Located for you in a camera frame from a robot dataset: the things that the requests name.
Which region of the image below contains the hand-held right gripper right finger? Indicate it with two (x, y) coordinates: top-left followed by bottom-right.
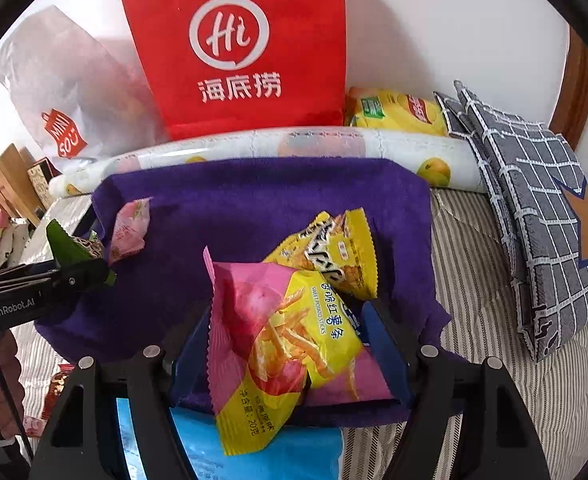
(361, 300), (552, 480)

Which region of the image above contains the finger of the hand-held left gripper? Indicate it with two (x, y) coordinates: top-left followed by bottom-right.
(56, 260), (118, 291)
(0, 259), (61, 286)

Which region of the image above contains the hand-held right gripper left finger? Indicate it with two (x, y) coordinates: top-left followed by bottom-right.
(26, 305), (213, 480)

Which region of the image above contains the green triangular snack packet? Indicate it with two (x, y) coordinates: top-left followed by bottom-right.
(45, 220), (117, 273)

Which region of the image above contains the light pink snack packet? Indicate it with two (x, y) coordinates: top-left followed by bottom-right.
(106, 197), (153, 264)

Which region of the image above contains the pink yellow snack packet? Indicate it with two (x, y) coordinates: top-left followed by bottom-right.
(203, 246), (397, 457)

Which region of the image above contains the yellow black-print snack packet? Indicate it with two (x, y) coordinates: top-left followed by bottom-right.
(264, 208), (379, 301)

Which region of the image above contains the person's left hand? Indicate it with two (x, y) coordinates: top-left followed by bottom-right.
(0, 331), (29, 442)

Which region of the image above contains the patterned book box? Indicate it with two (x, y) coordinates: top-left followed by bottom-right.
(26, 157), (66, 211)

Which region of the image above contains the small red snack packet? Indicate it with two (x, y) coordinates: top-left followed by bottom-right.
(44, 362), (78, 423)

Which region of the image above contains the blue tissue pack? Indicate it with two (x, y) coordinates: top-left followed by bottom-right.
(116, 397), (345, 480)

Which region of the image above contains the purple towel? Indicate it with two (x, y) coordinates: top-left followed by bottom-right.
(34, 157), (467, 428)

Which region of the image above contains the white plastic bag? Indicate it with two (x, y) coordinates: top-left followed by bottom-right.
(0, 5), (170, 161)

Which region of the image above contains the grey plaid pillow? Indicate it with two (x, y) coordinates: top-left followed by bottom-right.
(434, 80), (588, 363)

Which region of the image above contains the fruit print paper roll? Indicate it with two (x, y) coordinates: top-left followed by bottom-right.
(49, 127), (490, 198)

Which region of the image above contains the yellow chips bag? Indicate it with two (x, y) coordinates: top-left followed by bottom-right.
(344, 86), (450, 137)

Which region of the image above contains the red paper bag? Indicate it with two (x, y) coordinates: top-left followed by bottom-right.
(118, 0), (349, 142)

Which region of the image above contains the brown wooden door frame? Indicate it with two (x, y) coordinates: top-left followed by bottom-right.
(549, 25), (588, 151)

